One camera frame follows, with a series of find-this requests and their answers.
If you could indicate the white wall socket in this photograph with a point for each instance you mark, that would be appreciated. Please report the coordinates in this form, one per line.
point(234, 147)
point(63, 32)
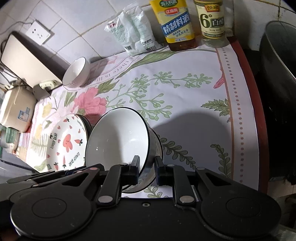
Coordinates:
point(38, 33)

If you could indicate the white carrot pattern plate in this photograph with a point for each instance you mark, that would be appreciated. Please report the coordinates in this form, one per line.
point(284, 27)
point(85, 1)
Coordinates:
point(67, 144)

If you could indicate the white cutting board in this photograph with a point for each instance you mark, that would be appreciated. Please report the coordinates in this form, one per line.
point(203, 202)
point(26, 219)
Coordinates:
point(28, 63)

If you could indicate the black wok pot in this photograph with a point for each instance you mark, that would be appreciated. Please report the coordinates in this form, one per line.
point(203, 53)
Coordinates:
point(278, 50)

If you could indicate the white salt bag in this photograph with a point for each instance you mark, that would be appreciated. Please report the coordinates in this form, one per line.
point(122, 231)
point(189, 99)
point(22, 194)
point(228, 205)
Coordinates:
point(132, 30)

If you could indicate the white rice cooker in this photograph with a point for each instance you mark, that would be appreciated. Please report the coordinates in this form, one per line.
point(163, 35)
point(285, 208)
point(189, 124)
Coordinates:
point(17, 109)

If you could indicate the green bowl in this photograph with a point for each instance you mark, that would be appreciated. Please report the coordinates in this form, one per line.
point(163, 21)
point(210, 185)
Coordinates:
point(9, 137)

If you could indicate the blue egg plate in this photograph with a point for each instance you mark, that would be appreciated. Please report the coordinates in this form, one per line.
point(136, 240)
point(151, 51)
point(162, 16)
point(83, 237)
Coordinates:
point(87, 124)

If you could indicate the floral tablecloth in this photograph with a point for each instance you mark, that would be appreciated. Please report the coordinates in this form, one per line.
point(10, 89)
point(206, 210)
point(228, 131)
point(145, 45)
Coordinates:
point(197, 101)

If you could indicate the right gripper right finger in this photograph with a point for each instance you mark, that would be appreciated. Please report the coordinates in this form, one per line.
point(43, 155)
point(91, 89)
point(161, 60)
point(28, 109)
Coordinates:
point(175, 177)

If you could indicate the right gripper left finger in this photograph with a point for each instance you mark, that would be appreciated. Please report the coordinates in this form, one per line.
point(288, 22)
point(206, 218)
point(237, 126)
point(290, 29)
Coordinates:
point(118, 176)

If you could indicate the cleaver with white handle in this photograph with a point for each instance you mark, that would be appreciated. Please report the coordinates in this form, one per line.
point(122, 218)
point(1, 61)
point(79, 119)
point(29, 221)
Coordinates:
point(44, 89)

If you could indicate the white vinegar bottle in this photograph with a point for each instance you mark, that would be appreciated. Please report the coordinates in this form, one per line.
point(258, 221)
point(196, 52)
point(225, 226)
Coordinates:
point(211, 19)

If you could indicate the white bowl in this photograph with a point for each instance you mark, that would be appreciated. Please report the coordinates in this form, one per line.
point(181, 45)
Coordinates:
point(117, 137)
point(77, 73)

